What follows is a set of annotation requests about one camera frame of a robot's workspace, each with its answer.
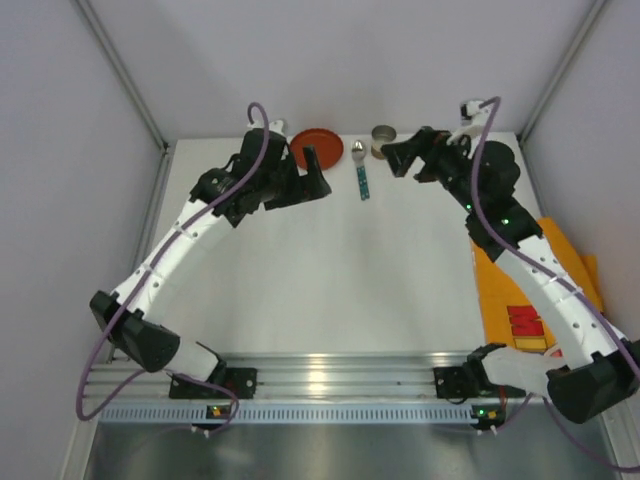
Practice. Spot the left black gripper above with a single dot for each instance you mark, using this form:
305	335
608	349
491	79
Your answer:
291	180

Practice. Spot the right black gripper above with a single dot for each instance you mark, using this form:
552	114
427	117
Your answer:
422	156

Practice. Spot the metal cup with brown band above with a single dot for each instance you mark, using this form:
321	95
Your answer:
381	134

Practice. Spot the red round plate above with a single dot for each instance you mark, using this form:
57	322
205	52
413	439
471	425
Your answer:
328	146

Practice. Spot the spoon with teal handle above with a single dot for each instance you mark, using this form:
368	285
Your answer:
358	155

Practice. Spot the orange Mickey Mouse placemat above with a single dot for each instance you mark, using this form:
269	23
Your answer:
507	315

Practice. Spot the fork with green handle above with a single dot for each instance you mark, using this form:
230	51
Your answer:
278	126

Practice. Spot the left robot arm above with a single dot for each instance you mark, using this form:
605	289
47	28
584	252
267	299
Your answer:
135	313

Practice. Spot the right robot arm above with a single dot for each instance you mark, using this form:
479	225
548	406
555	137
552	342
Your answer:
599	365

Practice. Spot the left aluminium frame post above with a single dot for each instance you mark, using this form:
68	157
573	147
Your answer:
106	45

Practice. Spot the aluminium frame post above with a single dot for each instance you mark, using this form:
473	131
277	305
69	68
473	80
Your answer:
563	67
106	45

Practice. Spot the aluminium mounting rail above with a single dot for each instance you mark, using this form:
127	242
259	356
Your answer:
322	377

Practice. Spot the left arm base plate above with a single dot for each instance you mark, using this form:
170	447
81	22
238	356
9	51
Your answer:
241	381

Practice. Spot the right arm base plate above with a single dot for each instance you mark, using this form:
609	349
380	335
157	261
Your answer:
460	383

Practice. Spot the slotted cable duct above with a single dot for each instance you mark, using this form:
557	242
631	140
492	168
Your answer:
273	413

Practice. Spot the right aluminium frame post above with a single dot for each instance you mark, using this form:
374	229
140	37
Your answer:
563	67

